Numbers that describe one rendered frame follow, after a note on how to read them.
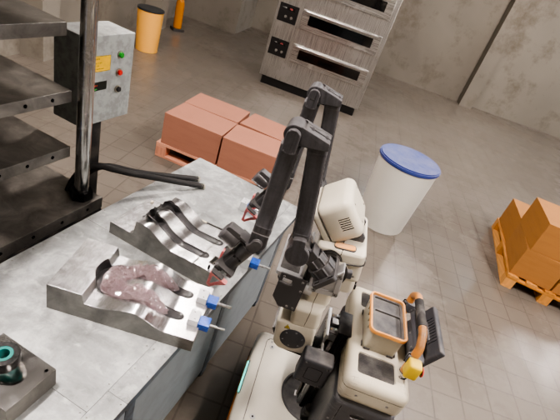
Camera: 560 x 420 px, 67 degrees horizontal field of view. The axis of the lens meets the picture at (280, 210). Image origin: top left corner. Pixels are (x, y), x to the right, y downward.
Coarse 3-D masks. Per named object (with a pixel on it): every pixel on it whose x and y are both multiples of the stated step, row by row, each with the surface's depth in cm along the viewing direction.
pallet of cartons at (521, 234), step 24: (504, 216) 465; (528, 216) 400; (552, 216) 370; (504, 240) 436; (528, 240) 379; (552, 240) 359; (504, 264) 418; (528, 264) 375; (552, 264) 367; (552, 288) 377
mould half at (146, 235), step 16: (144, 208) 188; (112, 224) 175; (128, 224) 176; (144, 224) 168; (176, 224) 177; (192, 224) 184; (128, 240) 175; (144, 240) 171; (160, 240) 167; (192, 240) 176; (160, 256) 171; (176, 256) 167; (192, 256) 168; (192, 272) 167; (208, 272) 163
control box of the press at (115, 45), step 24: (72, 24) 175; (72, 48) 171; (120, 48) 187; (72, 72) 176; (96, 72) 181; (120, 72) 192; (72, 96) 181; (96, 96) 187; (120, 96) 201; (72, 120) 187; (96, 120) 194; (96, 144) 209; (96, 192) 227
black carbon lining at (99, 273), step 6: (102, 264) 149; (108, 264) 151; (96, 270) 145; (102, 270) 151; (96, 276) 147; (102, 276) 149; (96, 282) 145; (180, 288) 156; (180, 294) 155; (186, 294) 155; (192, 294) 156; (168, 312) 146; (174, 312) 147; (180, 312) 147; (174, 318) 145; (180, 318) 145
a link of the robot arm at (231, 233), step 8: (232, 224) 135; (224, 232) 134; (232, 232) 134; (240, 232) 135; (248, 232) 138; (224, 240) 135; (232, 240) 135; (248, 240) 136; (256, 240) 131; (248, 248) 133; (256, 248) 132
